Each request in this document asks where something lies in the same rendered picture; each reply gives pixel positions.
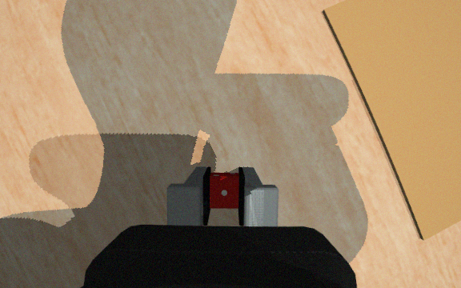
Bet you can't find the red die with grey pips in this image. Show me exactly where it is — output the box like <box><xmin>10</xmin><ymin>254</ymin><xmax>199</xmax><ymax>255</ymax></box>
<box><xmin>210</xmin><ymin>173</ymin><xmax>239</xmax><ymax>209</ymax></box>

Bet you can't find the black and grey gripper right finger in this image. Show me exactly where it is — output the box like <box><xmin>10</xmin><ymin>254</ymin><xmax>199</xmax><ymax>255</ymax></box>
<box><xmin>239</xmin><ymin>167</ymin><xmax>279</xmax><ymax>226</ymax></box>

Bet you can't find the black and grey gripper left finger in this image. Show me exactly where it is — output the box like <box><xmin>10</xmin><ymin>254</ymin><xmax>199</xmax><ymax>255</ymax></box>
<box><xmin>166</xmin><ymin>166</ymin><xmax>211</xmax><ymax>226</ymax></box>

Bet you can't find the tan square mat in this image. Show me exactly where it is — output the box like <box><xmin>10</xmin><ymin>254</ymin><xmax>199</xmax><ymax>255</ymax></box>
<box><xmin>323</xmin><ymin>0</ymin><xmax>461</xmax><ymax>240</ymax></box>

